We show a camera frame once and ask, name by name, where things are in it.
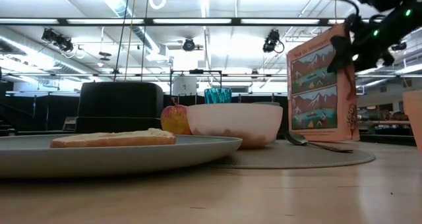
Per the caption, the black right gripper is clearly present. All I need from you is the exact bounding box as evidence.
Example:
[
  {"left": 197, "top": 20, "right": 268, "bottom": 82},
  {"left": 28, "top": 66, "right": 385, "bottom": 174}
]
[{"left": 326, "top": 14, "right": 402, "bottom": 74}]

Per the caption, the orange cereal box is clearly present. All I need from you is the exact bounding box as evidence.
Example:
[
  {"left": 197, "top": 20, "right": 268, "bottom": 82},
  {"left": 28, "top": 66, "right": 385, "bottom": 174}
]
[{"left": 286, "top": 23, "right": 361, "bottom": 144}]

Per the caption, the dark metal spoon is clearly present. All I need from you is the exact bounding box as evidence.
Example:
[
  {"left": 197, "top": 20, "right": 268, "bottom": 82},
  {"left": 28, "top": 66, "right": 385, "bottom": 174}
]
[{"left": 284, "top": 131, "right": 355, "bottom": 154}]

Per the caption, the pink bowl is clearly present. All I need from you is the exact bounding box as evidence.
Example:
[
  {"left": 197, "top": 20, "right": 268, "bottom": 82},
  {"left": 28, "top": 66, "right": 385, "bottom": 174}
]
[{"left": 185, "top": 102, "right": 284, "bottom": 150}]

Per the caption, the red yellow apple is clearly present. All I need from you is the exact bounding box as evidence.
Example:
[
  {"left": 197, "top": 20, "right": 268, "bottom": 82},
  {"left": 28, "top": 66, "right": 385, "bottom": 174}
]
[{"left": 160, "top": 104, "right": 193, "bottom": 136}]

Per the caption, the toast slice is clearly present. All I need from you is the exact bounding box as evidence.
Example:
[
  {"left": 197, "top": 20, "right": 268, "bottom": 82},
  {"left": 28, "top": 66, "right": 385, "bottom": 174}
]
[{"left": 49, "top": 127, "right": 177, "bottom": 150}]

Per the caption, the grey round plate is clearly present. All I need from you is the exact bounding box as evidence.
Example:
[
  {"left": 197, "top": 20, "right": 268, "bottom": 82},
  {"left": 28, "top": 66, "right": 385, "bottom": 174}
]
[{"left": 0, "top": 133, "right": 243, "bottom": 180}]

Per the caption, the cluttered background desk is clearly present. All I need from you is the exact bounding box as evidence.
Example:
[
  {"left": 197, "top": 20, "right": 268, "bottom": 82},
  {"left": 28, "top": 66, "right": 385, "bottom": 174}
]
[{"left": 357, "top": 101, "right": 410, "bottom": 136}]

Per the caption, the orange translucent plastic container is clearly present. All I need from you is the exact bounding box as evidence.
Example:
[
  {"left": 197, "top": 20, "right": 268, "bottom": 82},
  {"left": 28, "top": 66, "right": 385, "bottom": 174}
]
[{"left": 402, "top": 89, "right": 422, "bottom": 157}]

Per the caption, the round grey placemat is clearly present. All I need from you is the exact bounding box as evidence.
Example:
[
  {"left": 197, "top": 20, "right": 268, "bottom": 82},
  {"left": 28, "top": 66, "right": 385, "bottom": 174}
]
[{"left": 210, "top": 139, "right": 377, "bottom": 170}]

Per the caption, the teal plastic tumbler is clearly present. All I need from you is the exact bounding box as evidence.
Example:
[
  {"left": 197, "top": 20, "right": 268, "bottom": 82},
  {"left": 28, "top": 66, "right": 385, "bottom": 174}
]
[{"left": 203, "top": 86, "right": 233, "bottom": 105}]

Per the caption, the white box on stand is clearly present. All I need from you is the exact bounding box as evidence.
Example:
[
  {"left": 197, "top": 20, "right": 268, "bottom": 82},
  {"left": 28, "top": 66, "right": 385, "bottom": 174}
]
[{"left": 172, "top": 75, "right": 198, "bottom": 96}]

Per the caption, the black two-slot toaster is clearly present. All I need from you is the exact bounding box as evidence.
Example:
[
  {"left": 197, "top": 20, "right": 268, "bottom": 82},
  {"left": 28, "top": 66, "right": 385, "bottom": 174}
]
[{"left": 62, "top": 81, "right": 165, "bottom": 134}]

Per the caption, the black ceiling-mounted camera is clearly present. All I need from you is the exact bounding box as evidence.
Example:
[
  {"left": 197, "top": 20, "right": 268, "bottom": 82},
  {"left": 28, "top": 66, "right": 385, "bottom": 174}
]
[
  {"left": 182, "top": 37, "right": 196, "bottom": 52},
  {"left": 41, "top": 28, "right": 57, "bottom": 43},
  {"left": 262, "top": 28, "right": 285, "bottom": 54},
  {"left": 55, "top": 35, "right": 75, "bottom": 53}
]

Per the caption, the black aluminium table frame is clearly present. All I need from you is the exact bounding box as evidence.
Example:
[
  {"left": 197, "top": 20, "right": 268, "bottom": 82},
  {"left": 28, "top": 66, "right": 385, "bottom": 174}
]
[{"left": 0, "top": 128, "right": 417, "bottom": 148}]

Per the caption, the black overhead frame bar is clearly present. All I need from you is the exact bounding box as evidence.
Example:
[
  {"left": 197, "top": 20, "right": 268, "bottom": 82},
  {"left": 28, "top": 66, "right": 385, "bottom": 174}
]
[{"left": 0, "top": 17, "right": 347, "bottom": 28}]

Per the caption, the black metal stand frame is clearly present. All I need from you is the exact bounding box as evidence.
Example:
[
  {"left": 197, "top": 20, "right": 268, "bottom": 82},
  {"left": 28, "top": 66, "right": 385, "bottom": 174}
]
[{"left": 169, "top": 69, "right": 223, "bottom": 96}]

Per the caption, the white hanging ring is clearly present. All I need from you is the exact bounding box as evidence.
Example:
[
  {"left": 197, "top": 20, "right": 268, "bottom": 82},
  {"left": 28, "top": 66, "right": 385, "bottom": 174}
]
[{"left": 148, "top": 0, "right": 167, "bottom": 11}]

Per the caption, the black hanging cable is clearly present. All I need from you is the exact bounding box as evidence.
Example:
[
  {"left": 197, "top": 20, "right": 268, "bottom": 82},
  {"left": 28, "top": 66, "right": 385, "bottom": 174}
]
[
  {"left": 113, "top": 0, "right": 132, "bottom": 82},
  {"left": 141, "top": 0, "right": 150, "bottom": 82}
]

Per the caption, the tan hanging cord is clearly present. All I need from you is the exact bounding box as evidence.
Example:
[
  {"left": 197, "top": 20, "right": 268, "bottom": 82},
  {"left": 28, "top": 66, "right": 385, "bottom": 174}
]
[{"left": 124, "top": 0, "right": 137, "bottom": 82}]

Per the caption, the black partition wall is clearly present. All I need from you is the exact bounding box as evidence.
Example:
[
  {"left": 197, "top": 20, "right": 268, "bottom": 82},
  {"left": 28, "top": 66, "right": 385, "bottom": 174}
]
[{"left": 0, "top": 91, "right": 289, "bottom": 134}]

